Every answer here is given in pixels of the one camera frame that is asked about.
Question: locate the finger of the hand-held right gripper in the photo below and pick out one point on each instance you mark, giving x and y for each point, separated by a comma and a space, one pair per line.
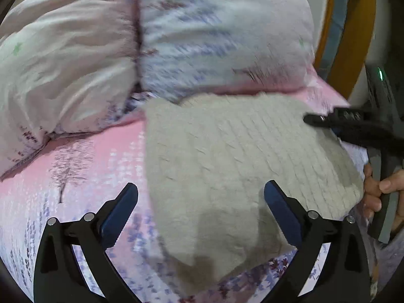
353, 137
334, 117

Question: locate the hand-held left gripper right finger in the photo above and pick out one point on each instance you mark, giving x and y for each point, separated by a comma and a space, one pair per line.
282, 214

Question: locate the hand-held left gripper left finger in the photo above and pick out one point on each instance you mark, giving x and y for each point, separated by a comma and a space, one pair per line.
121, 217

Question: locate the person's right hand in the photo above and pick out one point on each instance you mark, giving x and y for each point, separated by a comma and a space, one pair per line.
371, 192

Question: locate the pink floral bed sheet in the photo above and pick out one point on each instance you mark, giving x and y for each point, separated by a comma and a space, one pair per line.
79, 170

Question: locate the grey-blue headboard panel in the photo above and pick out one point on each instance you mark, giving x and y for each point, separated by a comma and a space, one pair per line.
337, 12

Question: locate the pale floral tree-print pillow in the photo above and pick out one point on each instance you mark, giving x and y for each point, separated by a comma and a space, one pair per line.
221, 31

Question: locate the pink floral pillow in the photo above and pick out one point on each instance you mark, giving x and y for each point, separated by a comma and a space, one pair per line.
63, 69

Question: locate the wooden headboard frame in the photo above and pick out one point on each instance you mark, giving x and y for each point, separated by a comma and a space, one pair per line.
356, 22

